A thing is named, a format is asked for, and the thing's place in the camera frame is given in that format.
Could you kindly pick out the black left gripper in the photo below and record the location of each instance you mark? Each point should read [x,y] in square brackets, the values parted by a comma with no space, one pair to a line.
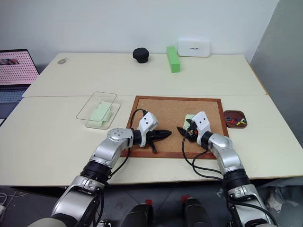
[151,137]

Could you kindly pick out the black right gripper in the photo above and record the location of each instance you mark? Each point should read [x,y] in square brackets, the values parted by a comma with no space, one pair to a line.
[193,135]

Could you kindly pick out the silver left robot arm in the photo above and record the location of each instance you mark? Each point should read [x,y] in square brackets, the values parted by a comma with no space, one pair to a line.
[113,144]

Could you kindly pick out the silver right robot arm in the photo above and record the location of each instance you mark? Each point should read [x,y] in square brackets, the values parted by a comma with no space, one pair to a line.
[225,151]

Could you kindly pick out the light green sticky note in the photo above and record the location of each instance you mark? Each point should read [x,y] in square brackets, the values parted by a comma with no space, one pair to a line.
[98,116]
[188,117]
[105,107]

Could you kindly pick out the brown oval tray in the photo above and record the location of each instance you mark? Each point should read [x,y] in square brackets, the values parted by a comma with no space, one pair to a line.
[234,114]

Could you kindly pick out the clear plastic box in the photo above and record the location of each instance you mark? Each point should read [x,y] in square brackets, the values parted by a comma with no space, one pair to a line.
[94,104]

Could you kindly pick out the wood-framed cork board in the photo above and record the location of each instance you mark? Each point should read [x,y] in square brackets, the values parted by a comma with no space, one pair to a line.
[170,113]

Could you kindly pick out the red pushpin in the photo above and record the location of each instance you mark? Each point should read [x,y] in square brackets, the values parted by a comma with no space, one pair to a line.
[230,121]

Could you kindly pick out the yellow pushpin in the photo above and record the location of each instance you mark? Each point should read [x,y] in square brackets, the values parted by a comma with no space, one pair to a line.
[239,123]

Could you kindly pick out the green foam block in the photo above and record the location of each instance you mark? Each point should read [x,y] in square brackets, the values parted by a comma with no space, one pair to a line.
[174,61]

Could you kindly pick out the dark rounded shape red tab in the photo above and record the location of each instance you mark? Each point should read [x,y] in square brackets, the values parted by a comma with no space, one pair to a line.
[139,216]
[196,212]

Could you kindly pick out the white rectangular case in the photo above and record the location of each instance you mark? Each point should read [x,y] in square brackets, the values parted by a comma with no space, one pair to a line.
[194,48]

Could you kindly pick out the black round zip case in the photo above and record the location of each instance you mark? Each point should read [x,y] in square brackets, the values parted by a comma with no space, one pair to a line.
[140,55]

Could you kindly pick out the grey partition panel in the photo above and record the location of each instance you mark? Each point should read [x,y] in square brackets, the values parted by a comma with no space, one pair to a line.
[279,59]

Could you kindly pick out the small clear round object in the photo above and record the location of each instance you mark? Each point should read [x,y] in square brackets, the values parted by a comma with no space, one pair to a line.
[62,61]

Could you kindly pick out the crumpled clear plastic bag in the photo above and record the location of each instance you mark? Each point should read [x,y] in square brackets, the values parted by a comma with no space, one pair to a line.
[286,201]

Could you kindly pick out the open laptop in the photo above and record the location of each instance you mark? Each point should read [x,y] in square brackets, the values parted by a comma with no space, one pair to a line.
[14,68]

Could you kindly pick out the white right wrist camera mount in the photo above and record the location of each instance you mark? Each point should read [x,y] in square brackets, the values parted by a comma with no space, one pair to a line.
[201,121]

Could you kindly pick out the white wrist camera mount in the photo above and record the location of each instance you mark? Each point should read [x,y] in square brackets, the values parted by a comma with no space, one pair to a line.
[201,121]
[148,121]

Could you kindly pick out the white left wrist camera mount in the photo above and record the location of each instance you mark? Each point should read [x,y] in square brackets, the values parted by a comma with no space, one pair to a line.
[148,121]

